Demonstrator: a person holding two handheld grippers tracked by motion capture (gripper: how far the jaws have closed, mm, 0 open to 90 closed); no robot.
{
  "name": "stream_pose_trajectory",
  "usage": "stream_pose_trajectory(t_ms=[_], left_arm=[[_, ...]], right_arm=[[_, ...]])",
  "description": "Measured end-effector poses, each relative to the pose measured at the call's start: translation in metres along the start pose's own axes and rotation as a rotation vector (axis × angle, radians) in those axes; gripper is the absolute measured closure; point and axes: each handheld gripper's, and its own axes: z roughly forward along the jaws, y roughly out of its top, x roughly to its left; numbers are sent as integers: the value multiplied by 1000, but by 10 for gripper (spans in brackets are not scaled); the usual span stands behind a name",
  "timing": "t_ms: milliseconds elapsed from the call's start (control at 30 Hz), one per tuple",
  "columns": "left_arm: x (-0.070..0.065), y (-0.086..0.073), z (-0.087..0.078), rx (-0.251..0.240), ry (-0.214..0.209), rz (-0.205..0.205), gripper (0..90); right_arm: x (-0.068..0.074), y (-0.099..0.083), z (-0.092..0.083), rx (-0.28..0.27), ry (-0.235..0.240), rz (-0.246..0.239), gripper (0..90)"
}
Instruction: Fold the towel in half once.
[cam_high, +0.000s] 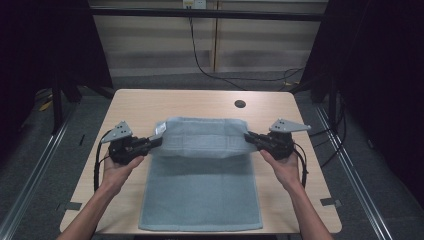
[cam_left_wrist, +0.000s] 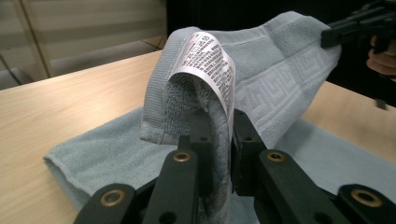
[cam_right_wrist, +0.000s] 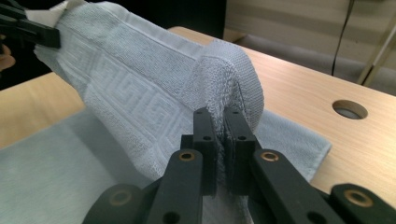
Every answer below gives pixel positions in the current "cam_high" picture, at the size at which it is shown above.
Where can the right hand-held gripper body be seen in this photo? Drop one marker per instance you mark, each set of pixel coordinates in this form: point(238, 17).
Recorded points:
point(280, 143)

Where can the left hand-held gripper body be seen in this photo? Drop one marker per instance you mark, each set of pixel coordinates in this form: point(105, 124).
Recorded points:
point(125, 148)

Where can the light blue-grey towel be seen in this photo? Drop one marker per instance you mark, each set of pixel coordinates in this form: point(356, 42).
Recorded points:
point(200, 180)

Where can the person's left hand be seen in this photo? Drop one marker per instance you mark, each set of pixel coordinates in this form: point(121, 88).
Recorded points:
point(118, 173)

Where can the person's right hand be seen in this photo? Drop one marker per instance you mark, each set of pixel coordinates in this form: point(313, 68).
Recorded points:
point(283, 171)

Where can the grey tape piece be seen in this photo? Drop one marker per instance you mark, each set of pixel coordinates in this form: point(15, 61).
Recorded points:
point(330, 202)
point(72, 206)

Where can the black metal stand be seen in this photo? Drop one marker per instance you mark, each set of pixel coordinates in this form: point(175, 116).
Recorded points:
point(57, 110)

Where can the yellow object on floor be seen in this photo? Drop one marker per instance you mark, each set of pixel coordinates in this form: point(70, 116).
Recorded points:
point(45, 106)

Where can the black curtain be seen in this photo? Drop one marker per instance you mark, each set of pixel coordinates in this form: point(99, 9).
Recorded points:
point(40, 50)
point(383, 83)

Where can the metal floor rail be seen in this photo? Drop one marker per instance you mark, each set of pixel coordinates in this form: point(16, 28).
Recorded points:
point(353, 180)
point(30, 180)

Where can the black horizontal frame bar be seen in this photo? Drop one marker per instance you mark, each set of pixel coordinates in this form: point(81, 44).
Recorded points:
point(200, 14)

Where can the white wall power outlet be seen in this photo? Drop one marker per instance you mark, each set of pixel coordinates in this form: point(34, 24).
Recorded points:
point(195, 3)

